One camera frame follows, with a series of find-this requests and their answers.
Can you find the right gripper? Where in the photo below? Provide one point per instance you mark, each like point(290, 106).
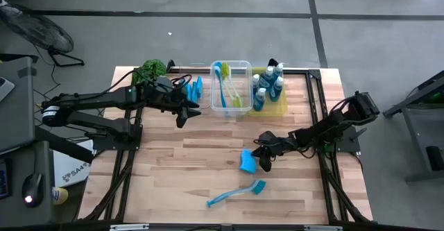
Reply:
point(275, 143)

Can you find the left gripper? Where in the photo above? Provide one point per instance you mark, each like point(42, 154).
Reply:
point(168, 94)

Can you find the yellow-green dish brush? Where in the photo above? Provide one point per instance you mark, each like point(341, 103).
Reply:
point(238, 102)
point(225, 69)

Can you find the blue dish brush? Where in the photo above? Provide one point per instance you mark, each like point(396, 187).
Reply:
point(218, 73)
point(258, 186)

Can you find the blue dish soap bottle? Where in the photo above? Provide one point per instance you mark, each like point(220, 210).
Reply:
point(258, 103)
point(276, 92)
point(255, 84)
point(277, 72)
point(265, 82)

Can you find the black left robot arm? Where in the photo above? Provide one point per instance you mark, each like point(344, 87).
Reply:
point(104, 99)

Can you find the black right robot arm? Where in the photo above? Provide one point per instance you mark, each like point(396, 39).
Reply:
point(329, 127)

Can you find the clear plastic sponge rack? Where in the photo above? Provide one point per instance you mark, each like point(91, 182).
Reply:
point(206, 85)

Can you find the yellow plastic tray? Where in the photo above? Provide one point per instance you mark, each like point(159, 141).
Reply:
point(281, 109)

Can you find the black table clamp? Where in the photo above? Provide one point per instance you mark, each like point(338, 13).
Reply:
point(170, 65)
point(272, 62)

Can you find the green leafy plant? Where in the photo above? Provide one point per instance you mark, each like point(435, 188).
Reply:
point(152, 68)

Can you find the clear plastic bin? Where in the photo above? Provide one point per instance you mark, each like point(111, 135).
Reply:
point(243, 71)

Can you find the black metal beam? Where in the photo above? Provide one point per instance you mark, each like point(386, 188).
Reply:
point(62, 146)

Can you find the white cardboard box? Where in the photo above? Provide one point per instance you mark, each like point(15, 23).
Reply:
point(69, 168)

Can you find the yellow cup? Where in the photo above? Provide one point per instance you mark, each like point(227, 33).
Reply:
point(60, 195)

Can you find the dark equipment cart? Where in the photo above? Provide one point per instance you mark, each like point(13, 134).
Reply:
point(425, 134)

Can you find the grey desk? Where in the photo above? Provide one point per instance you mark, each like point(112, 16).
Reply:
point(17, 120)

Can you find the black computer mouse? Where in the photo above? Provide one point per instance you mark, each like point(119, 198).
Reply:
point(33, 189)

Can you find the black floor fan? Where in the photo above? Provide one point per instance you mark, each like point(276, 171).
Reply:
point(38, 30)

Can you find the silver laptop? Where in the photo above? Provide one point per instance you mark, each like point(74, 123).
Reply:
point(5, 89)

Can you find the black keyboard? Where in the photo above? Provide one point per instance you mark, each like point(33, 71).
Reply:
point(2, 179)

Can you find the person's shoe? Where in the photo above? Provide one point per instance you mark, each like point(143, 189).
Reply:
point(8, 8)

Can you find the black aluminium table frame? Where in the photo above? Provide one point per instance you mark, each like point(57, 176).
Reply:
point(263, 227)

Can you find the silver metal bracket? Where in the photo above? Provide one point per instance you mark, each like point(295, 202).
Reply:
point(322, 228)
point(128, 227)

